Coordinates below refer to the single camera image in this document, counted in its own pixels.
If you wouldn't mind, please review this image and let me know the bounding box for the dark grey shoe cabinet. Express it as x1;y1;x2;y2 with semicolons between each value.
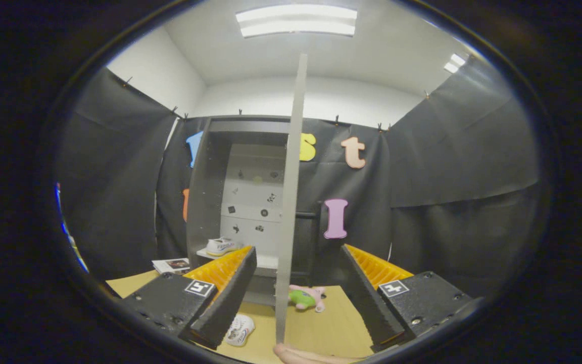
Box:
186;115;293;307

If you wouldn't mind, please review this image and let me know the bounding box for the white canvas shoe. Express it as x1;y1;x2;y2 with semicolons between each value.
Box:
206;237;244;257
224;313;256;347

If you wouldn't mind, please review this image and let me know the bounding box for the printed booklet stack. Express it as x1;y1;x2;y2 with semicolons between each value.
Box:
152;258;191;275

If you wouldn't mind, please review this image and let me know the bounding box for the pink and green plush toy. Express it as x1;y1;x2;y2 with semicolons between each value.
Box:
288;285;327;313

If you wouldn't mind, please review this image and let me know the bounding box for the black backdrop cloth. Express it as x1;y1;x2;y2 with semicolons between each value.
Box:
56;56;544;299

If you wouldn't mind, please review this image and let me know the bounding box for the light grey shoe cabinet door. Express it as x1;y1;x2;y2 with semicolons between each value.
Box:
274;53;308;345

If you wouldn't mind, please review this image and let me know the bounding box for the large ceiling light panel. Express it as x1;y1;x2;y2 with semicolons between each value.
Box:
235;4;358;38

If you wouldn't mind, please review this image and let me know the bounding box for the blue printed card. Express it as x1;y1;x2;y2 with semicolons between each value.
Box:
55;181;89;274

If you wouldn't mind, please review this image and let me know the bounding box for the black door handle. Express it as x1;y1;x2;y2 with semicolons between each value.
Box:
295;201;323;280

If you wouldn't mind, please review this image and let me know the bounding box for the small ceiling light panel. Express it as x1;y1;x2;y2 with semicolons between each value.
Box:
444;53;466;74

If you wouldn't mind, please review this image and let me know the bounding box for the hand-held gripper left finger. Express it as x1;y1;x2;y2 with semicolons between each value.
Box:
118;246;258;350

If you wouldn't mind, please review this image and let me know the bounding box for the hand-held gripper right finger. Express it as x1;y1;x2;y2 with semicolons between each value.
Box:
339;244;484;353

